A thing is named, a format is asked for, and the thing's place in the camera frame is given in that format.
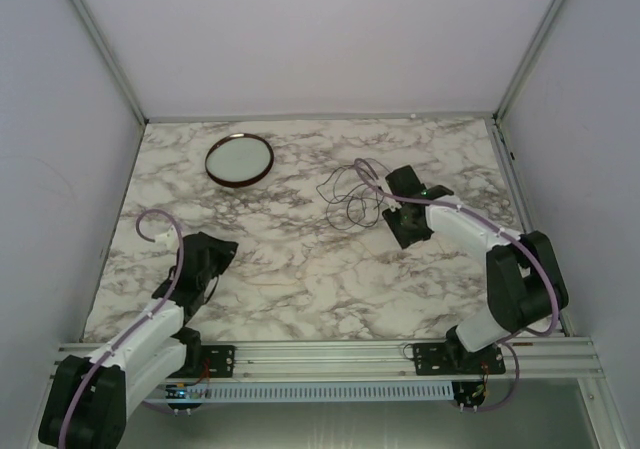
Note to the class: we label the controller board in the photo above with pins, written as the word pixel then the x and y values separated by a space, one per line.
pixel 184 399
pixel 470 396

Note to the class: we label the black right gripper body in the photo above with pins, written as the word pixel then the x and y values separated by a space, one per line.
pixel 404 231

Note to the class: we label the aluminium back frame rail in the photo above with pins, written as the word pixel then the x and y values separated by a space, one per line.
pixel 320 116

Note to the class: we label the aluminium frame rail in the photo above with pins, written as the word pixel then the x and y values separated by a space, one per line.
pixel 506 163
pixel 320 116

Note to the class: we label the right controller board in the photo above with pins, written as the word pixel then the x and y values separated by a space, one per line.
pixel 470 396

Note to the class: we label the right aluminium frame post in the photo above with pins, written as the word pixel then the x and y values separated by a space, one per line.
pixel 530 57

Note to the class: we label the round brown-rimmed white dish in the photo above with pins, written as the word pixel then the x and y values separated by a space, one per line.
pixel 239 160

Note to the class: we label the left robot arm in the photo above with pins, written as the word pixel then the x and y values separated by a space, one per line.
pixel 92 396

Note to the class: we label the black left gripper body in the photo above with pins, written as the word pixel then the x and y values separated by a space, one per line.
pixel 220 258

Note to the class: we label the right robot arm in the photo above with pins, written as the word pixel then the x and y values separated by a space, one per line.
pixel 523 281

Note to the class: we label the left aluminium frame post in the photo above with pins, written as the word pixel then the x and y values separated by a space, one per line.
pixel 108 55

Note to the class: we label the right aluminium frame rail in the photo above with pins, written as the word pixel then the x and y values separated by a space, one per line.
pixel 506 163

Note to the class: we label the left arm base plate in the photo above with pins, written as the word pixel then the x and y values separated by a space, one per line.
pixel 209 361

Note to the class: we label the left controller board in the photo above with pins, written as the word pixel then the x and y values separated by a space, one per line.
pixel 184 399

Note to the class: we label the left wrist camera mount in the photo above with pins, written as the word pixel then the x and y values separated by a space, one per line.
pixel 167 239

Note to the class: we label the front aluminium rail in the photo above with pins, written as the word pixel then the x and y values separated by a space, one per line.
pixel 386 360

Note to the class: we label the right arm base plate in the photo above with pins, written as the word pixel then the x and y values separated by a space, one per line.
pixel 451 359

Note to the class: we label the aluminium frame post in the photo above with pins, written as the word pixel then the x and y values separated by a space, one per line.
pixel 530 57
pixel 108 55

